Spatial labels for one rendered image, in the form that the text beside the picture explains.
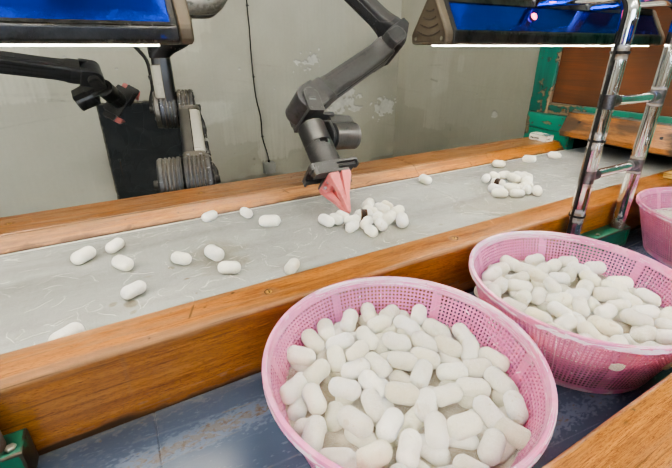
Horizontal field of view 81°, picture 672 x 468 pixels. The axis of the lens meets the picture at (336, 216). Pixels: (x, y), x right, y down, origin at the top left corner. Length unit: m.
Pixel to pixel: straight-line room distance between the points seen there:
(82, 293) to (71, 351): 0.16
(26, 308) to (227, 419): 0.30
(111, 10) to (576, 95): 1.25
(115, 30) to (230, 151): 2.33
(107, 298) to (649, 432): 0.58
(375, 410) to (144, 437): 0.24
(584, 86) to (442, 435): 1.20
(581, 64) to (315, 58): 1.89
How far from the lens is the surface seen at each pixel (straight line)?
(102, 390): 0.48
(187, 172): 0.98
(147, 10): 0.48
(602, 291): 0.63
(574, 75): 1.45
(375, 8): 1.19
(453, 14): 0.67
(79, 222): 0.80
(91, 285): 0.64
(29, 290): 0.67
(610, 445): 0.40
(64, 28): 0.47
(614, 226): 0.93
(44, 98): 2.64
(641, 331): 0.58
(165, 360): 0.47
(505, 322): 0.47
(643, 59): 1.36
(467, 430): 0.39
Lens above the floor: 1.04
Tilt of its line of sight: 23 degrees down
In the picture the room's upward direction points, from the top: straight up
